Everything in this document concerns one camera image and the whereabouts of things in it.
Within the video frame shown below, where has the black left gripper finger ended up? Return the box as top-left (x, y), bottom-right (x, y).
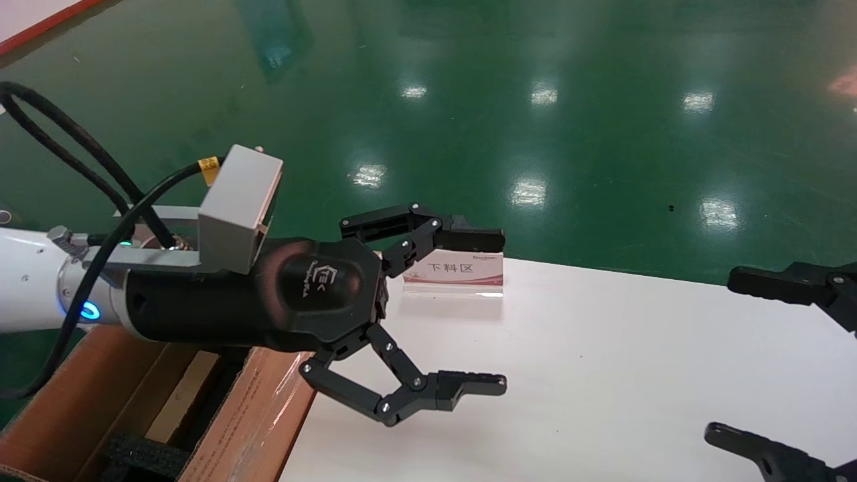
top-left (299, 323), bottom-right (508, 427)
top-left (339, 202), bottom-right (506, 279)

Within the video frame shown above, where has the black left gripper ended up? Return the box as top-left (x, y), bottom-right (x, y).
top-left (124, 236), bottom-right (389, 354)

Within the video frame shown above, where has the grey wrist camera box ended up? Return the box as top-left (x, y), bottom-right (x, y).
top-left (198, 144), bottom-right (284, 275)

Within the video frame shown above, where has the silver camera mount bracket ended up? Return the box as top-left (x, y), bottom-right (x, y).
top-left (84, 204), bottom-right (202, 270)

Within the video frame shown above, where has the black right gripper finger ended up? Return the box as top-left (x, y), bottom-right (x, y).
top-left (727, 261), bottom-right (857, 335)
top-left (703, 422), bottom-right (857, 482)

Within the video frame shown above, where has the black foam block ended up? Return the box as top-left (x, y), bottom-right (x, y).
top-left (100, 432), bottom-right (191, 482)

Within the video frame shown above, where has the acrylic sign with red stripe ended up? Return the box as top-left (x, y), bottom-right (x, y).
top-left (402, 249), bottom-right (504, 299)

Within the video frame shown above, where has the large brown cardboard box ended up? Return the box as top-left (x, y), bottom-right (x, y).
top-left (0, 325), bottom-right (319, 482)

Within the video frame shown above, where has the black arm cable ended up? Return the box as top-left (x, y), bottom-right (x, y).
top-left (0, 80), bottom-right (222, 401)

